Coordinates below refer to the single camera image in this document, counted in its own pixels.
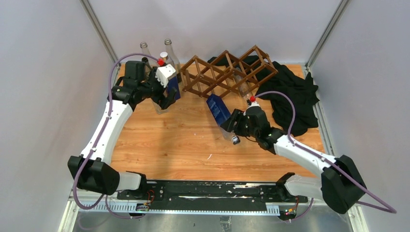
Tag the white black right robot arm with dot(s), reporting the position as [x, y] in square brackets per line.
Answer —
[337, 181]

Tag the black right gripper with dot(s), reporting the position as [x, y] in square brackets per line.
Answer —
[237, 116]

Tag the black cloth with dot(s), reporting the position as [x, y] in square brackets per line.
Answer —
[302, 93]

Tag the brown wooden wine rack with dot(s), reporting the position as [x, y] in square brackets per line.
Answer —
[227, 72]

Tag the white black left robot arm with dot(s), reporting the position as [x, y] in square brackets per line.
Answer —
[91, 170]

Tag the dark green wine bottle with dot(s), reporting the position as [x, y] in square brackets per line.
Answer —
[148, 67]

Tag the clear bottle with black label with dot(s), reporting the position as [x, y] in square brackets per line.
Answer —
[172, 55]

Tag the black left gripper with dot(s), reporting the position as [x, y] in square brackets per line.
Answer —
[166, 101]

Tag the small clear glass bottle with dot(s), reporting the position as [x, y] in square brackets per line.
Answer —
[243, 88]

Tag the blue labelled clear bottle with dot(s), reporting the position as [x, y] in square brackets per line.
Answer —
[173, 81]

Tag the tall clear glass bottle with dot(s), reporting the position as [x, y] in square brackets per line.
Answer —
[151, 60]

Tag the clear bottle with blue label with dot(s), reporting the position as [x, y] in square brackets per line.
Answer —
[221, 114]

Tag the clear square glass bottle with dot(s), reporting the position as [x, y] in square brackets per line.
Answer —
[156, 102]

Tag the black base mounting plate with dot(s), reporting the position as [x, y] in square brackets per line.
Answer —
[212, 196]

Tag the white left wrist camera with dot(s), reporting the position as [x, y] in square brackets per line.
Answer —
[164, 74]

